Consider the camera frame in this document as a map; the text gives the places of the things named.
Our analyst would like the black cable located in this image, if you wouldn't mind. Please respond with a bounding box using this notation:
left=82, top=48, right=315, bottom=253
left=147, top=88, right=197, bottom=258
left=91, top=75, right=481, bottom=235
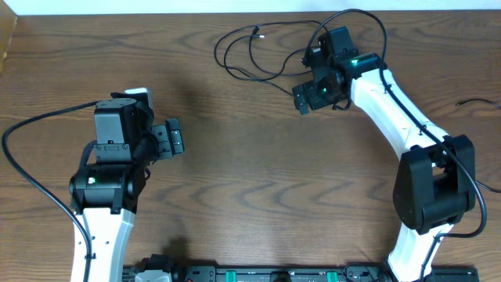
left=213, top=20, right=330, bottom=97

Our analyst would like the camera cable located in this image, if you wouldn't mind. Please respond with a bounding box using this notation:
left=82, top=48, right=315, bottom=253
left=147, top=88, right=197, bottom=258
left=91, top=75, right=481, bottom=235
left=0, top=100, right=99, bottom=282
left=303, top=8, right=488, bottom=282

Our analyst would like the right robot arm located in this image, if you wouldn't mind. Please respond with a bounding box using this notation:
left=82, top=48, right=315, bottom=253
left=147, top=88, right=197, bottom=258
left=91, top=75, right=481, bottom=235
left=292, top=27, right=483, bottom=281

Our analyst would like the left camera cable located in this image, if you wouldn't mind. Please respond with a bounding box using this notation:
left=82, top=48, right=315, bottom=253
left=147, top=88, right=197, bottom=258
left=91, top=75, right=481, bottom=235
left=0, top=100, right=99, bottom=282

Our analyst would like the right camera cable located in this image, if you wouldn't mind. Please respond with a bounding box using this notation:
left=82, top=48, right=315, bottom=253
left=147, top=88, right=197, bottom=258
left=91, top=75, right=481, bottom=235
left=303, top=8, right=488, bottom=282

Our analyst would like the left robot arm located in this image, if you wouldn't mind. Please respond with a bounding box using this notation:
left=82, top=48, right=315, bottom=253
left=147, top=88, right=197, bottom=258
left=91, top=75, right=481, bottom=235
left=69, top=92, right=184, bottom=281

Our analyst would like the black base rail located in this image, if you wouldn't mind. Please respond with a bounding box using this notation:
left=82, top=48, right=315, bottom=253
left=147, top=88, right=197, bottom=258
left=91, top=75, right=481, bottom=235
left=123, top=253, right=481, bottom=282

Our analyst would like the cardboard panel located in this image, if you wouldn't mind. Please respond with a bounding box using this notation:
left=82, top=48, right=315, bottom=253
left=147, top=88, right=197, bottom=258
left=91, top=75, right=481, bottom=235
left=0, top=0, right=18, bottom=71

